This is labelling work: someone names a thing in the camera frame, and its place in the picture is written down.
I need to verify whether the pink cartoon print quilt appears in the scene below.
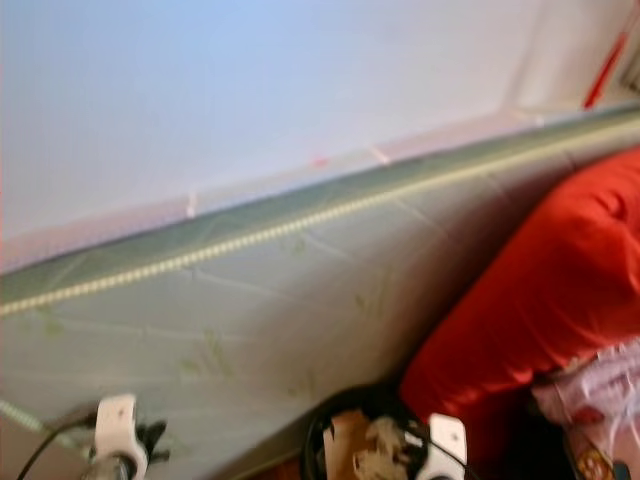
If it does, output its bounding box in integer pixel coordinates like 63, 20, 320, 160
530, 338, 640, 480

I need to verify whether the black round bin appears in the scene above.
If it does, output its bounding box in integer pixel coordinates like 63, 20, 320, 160
303, 385, 436, 480

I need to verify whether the green and white quilted mattress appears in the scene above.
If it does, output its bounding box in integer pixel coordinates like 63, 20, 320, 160
0, 100, 640, 480

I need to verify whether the brown cardboard piece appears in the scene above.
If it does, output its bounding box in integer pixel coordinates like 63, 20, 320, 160
322, 410, 369, 480

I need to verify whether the crumpled white paper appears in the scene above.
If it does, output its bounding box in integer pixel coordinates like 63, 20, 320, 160
365, 416, 411, 480

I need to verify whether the pink wrapped bed board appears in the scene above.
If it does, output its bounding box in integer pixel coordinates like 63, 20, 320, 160
0, 105, 640, 273

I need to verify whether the red sofa cushion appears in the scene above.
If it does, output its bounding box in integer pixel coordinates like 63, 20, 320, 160
400, 145, 640, 471

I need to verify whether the red strap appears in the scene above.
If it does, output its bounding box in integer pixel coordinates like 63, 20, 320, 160
582, 30, 633, 109

